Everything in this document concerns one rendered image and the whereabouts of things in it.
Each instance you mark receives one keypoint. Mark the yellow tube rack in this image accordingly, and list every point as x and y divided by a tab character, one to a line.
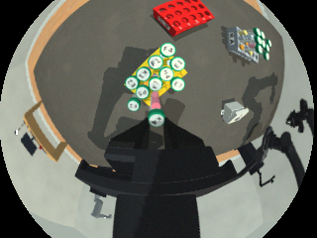
166	84

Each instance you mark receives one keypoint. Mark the test tube with pink liquid and green-white cap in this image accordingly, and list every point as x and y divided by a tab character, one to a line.
268	42

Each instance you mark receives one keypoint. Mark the red tube rack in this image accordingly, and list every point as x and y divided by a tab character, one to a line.
168	18

